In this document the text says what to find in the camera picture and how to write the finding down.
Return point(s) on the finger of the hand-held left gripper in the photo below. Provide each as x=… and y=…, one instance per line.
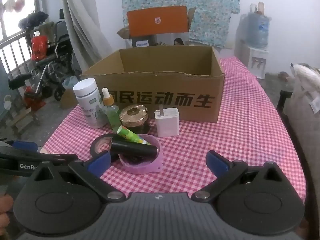
x=23, y=145

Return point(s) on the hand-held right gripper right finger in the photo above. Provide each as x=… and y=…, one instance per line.
x=216, y=163

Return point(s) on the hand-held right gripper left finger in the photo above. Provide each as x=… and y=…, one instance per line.
x=99, y=162

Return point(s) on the black tape roll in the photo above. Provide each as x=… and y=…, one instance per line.
x=98, y=142

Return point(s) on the black cylinder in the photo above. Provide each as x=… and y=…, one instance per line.
x=135, y=150

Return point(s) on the green lip balm tube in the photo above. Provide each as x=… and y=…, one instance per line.
x=130, y=135

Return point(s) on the green glass dropper bottle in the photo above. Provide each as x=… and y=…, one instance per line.
x=112, y=112

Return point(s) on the gold-lidded cosmetic jar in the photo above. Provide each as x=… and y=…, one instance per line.
x=133, y=116

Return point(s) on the brown cardboard box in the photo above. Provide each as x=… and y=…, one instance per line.
x=175, y=90

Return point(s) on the person's left hand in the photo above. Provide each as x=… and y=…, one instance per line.
x=5, y=204

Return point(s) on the small wooden stool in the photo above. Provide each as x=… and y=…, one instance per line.
x=22, y=120

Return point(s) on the red checkered tablecloth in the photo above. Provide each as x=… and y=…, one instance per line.
x=250, y=142

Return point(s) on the red metal stand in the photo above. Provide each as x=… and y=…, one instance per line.
x=33, y=97

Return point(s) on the blue cloth with shapes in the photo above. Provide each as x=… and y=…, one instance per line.
x=3, y=100

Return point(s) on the white supplement bottle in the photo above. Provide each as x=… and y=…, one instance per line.
x=88, y=102

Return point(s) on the white charger plug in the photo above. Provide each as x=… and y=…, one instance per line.
x=167, y=123

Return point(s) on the black padded seat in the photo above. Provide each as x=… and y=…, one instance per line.
x=20, y=80

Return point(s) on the metal window railing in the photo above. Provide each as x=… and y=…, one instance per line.
x=15, y=55

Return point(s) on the black wheelchair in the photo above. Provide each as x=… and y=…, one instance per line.
x=61, y=55

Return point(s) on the red plastic bag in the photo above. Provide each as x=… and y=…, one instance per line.
x=39, y=47

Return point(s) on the small brown floor object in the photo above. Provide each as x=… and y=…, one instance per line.
x=283, y=76

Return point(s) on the white water dispenser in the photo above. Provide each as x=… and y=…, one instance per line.
x=255, y=60

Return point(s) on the white plastic sack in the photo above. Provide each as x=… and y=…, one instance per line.
x=306, y=82

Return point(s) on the dark blue hanging cloth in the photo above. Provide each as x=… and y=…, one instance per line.
x=33, y=20

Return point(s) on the white curtain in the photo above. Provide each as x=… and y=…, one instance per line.
x=82, y=25

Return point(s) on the blue water jug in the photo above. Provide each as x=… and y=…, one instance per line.
x=258, y=30

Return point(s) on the pink hanging garment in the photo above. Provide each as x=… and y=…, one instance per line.
x=15, y=3

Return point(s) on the orange printed appliance carton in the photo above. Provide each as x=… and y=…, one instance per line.
x=157, y=21

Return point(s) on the floral wall cloth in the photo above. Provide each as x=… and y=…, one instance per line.
x=212, y=10

